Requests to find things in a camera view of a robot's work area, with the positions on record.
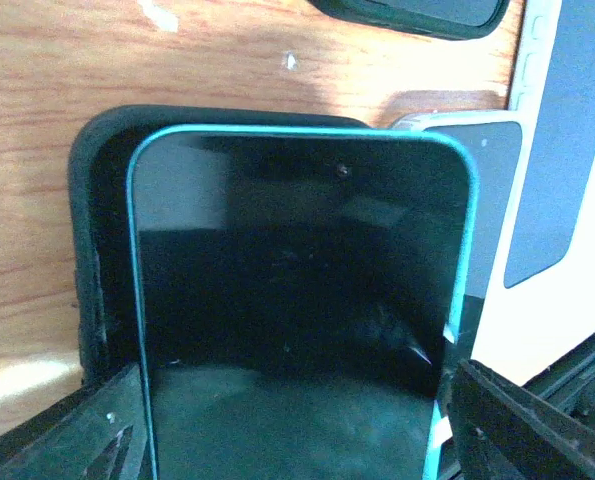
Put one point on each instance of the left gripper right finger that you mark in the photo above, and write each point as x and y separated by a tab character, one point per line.
502	431

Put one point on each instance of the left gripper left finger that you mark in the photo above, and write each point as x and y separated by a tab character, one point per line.
98	432

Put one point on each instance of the lilac phone case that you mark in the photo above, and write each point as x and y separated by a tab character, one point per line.
541	301

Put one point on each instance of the black phone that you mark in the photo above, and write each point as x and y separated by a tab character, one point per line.
495	149
464	12
554	88
97	171
296	289

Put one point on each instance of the clear magsafe phone case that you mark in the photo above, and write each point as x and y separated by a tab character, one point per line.
473	306

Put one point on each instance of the black phone case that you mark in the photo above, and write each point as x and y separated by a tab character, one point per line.
360	12

